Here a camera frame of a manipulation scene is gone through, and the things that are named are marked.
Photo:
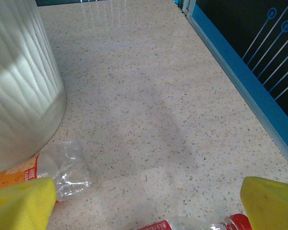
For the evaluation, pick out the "white ribbed bin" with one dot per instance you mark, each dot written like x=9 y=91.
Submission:
x=19 y=72

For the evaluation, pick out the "blue edged aluminium side rail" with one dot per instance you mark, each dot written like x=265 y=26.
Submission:
x=244 y=81

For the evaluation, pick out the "clear bottle red label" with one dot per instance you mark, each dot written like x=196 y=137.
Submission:
x=182 y=224

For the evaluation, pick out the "aluminium frame post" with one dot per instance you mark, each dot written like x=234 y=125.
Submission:
x=186 y=7

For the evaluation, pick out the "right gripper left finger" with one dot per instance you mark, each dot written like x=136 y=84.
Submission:
x=19 y=208

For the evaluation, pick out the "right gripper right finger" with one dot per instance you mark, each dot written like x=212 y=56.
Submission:
x=271 y=206

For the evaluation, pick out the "crushed clear bottle orange label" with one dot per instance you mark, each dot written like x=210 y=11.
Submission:
x=64 y=165

